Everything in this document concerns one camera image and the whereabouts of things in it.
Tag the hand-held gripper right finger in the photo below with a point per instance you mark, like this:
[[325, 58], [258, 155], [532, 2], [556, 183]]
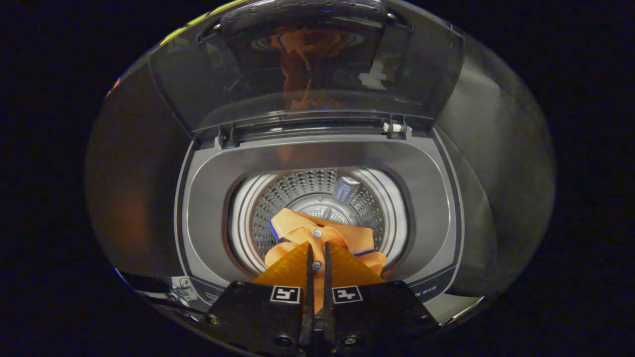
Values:
[[382, 312]]

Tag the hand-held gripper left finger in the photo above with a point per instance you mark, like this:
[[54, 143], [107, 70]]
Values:
[[253, 312]]

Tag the orange polo shirt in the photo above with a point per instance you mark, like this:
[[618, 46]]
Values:
[[297, 229]]

